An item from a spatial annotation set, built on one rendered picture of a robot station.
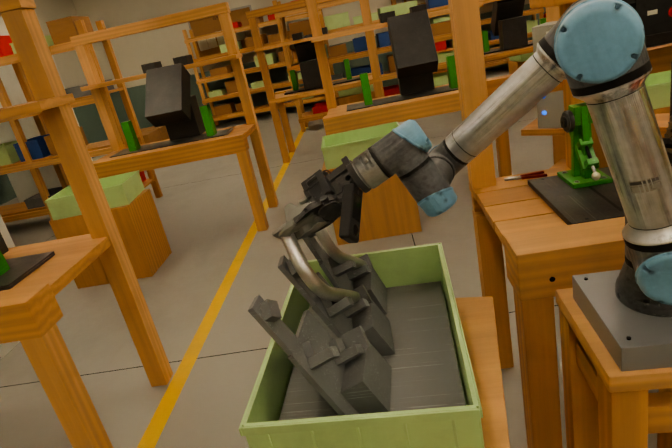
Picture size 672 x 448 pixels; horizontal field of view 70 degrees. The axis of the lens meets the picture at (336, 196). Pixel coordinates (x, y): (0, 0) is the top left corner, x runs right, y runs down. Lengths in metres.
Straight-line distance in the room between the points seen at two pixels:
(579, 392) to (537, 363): 0.21
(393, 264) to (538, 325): 0.46
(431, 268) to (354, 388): 0.52
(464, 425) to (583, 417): 0.67
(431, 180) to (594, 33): 0.37
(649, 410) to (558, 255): 0.44
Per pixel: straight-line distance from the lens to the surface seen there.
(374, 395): 1.01
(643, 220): 0.96
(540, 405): 1.74
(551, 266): 1.46
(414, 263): 1.39
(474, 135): 1.04
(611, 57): 0.83
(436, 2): 8.48
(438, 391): 1.07
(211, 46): 11.86
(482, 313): 1.38
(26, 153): 6.70
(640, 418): 1.21
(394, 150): 0.95
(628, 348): 1.10
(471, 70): 1.86
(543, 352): 1.61
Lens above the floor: 1.57
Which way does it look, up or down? 19 degrees down
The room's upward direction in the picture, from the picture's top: 12 degrees counter-clockwise
